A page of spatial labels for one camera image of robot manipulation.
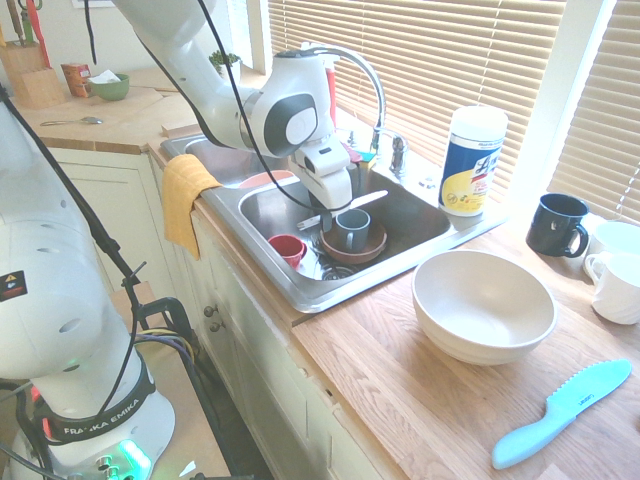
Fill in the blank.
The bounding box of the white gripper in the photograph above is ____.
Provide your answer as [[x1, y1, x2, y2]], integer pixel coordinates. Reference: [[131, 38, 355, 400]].
[[288, 142, 354, 234]]

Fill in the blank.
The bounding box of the teal handled utensil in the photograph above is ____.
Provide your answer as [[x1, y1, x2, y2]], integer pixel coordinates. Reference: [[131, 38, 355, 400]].
[[296, 189, 390, 232]]

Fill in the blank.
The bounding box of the stainless steel double sink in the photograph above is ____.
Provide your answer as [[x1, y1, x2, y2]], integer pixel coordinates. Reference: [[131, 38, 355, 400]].
[[159, 132, 506, 315]]

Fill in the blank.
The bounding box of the teal plastic knife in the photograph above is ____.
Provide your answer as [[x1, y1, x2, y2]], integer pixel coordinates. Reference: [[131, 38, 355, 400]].
[[491, 358, 634, 470]]

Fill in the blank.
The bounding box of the wooden knife block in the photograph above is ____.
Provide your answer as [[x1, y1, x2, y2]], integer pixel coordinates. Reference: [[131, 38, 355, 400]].
[[0, 40, 68, 110]]

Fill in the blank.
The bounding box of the grey mug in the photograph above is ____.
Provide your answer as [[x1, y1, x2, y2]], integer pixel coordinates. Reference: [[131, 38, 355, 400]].
[[333, 208, 372, 251]]

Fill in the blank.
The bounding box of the red cup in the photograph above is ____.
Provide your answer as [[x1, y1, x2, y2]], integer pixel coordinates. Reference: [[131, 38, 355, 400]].
[[267, 233, 308, 272]]

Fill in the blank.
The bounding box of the metal drain strainer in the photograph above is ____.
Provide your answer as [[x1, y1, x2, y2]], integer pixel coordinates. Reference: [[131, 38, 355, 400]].
[[322, 264, 357, 282]]

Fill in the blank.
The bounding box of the brown wooden bowl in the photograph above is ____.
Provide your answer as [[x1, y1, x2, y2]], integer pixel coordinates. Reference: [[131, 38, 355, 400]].
[[319, 222, 389, 265]]

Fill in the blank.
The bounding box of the pink bowl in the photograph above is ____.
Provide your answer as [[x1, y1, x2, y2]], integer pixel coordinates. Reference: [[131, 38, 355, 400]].
[[238, 169, 297, 191]]

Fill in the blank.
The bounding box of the chrome faucet lever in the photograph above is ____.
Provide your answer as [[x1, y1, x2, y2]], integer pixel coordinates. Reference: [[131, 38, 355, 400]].
[[389, 132, 411, 178]]

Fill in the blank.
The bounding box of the red spray bottle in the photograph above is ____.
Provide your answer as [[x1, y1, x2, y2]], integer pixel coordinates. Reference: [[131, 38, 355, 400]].
[[322, 59, 339, 132]]

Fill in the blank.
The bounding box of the yellow dish cloth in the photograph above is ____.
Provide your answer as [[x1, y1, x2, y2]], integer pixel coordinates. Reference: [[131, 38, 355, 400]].
[[160, 153, 223, 261]]

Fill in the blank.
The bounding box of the chrome gooseneck faucet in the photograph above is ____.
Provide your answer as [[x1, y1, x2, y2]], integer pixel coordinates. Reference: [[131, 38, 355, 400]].
[[299, 42, 389, 157]]

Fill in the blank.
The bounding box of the disinfecting wipes canister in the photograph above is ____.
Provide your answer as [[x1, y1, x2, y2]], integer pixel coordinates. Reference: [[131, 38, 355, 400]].
[[438, 104, 510, 219]]

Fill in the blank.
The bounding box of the cream ceramic bowl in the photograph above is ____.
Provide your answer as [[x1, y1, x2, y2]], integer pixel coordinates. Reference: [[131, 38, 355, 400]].
[[411, 249, 559, 367]]

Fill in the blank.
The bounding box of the black clamp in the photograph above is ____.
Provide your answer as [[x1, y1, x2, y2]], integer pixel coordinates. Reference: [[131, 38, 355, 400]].
[[133, 296, 197, 354]]

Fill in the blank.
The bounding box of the small green plant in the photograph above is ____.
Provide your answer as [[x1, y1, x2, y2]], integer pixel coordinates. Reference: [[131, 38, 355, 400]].
[[208, 49, 243, 81]]

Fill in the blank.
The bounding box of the beige window blind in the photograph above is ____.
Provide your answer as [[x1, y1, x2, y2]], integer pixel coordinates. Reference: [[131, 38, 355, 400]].
[[267, 0, 566, 204], [546, 0, 640, 224]]

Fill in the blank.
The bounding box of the dark blue mug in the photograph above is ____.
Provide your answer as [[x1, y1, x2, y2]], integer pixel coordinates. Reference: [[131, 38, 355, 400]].
[[525, 193, 591, 259]]

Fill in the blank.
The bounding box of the green bowl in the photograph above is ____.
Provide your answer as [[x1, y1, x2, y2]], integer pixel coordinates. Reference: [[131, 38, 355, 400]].
[[88, 72, 131, 102]]

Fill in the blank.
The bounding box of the metal spoon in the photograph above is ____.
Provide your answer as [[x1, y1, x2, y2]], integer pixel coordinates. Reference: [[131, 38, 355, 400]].
[[39, 115, 105, 128]]

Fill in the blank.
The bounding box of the orange carton box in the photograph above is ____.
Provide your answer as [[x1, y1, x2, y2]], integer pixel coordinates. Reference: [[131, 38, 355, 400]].
[[60, 62, 93, 99]]

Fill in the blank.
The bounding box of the white ceramic mug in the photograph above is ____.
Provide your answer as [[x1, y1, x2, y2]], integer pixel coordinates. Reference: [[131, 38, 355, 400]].
[[583, 252, 640, 326], [589, 221, 640, 262]]

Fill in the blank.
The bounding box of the red utensil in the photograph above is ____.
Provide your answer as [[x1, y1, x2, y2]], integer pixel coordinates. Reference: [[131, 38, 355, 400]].
[[27, 0, 53, 69]]

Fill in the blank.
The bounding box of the black cable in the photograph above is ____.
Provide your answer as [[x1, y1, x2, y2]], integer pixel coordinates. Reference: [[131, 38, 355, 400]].
[[81, 0, 99, 65], [0, 87, 149, 419], [196, 0, 362, 212]]

